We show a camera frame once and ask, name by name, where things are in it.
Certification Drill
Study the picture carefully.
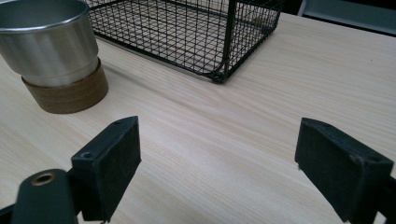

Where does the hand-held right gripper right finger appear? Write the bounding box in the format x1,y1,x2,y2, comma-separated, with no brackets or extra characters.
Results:
294,117,395,224

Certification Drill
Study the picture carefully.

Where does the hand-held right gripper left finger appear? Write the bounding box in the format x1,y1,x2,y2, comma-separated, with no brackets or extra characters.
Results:
70,116,142,224

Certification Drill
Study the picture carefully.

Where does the steel cup with wooden base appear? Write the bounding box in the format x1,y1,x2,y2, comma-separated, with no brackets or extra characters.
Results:
0,0,109,115

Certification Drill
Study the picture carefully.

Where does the grey panel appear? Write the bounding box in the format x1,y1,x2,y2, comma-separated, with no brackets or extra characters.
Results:
298,0,396,37

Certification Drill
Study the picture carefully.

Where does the black wire mesh basket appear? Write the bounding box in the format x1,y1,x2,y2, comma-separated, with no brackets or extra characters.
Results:
81,0,285,84

